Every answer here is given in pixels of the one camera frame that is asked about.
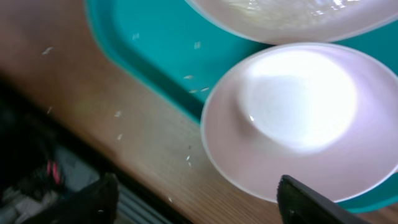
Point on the teal plastic tray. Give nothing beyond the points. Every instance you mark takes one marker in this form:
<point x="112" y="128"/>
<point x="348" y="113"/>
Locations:
<point x="181" y="55"/>

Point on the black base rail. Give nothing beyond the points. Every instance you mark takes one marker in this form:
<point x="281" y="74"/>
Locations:
<point x="42" y="164"/>

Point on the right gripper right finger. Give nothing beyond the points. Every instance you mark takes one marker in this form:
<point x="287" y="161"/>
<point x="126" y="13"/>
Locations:
<point x="299" y="204"/>

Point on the white plate with rice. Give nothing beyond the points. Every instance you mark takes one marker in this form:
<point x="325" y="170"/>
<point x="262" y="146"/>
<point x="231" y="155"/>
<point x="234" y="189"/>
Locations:
<point x="288" y="21"/>

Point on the small pink bowl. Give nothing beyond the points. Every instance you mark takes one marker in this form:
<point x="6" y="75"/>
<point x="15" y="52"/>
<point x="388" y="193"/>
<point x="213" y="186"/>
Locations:
<point x="324" y="114"/>

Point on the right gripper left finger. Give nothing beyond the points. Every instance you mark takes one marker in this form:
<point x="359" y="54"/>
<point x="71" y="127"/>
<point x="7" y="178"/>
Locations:
<point x="95" y="204"/>

